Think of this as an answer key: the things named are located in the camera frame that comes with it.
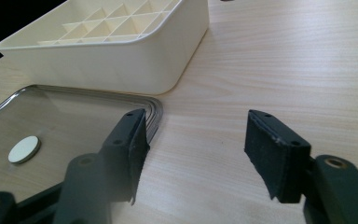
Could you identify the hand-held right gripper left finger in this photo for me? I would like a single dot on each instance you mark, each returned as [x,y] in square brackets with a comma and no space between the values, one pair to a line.
[118,161]

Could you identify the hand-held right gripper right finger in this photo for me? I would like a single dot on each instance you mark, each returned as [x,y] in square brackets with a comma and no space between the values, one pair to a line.
[279,155]

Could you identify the cream plastic compartment box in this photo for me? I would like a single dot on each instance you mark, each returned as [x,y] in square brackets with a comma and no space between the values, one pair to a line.
[112,59]

